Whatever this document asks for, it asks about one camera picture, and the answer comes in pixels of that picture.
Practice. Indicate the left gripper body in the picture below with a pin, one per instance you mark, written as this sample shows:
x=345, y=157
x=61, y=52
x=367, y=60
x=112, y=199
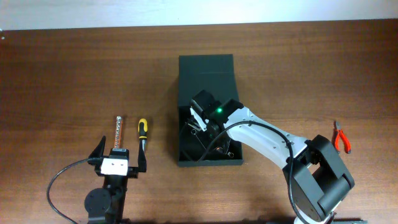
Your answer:
x=132, y=172

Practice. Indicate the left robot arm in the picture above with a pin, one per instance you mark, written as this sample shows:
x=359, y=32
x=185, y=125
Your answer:
x=106, y=204

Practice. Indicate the yellow black screwdriver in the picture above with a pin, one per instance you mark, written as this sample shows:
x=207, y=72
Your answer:
x=142, y=130

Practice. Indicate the red side cutters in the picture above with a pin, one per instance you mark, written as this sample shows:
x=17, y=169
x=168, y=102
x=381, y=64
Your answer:
x=339, y=135

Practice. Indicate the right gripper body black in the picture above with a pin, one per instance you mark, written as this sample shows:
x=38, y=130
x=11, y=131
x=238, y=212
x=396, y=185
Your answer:
x=209, y=135

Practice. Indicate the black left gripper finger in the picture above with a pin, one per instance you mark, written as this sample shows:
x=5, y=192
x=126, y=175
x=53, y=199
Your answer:
x=98, y=151
x=141, y=161

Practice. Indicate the black open box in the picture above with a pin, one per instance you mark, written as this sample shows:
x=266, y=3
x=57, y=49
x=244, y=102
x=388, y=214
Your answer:
x=214, y=73

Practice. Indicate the silver wrench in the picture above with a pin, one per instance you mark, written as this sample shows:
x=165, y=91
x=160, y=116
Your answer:
x=226, y=153

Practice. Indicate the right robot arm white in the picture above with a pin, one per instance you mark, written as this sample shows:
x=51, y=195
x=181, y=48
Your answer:
x=317, y=178

